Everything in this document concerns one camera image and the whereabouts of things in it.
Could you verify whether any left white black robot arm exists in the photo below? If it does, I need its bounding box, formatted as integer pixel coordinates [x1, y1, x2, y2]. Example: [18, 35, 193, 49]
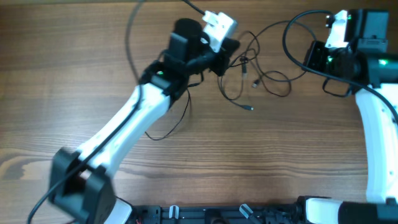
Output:
[49, 14, 239, 223]

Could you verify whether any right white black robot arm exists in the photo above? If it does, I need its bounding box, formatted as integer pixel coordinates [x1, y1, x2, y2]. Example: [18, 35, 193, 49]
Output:
[302, 9, 397, 223]

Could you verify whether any thin black usb cable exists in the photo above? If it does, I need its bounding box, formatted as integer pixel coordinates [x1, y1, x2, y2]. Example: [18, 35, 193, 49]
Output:
[144, 30, 261, 141]

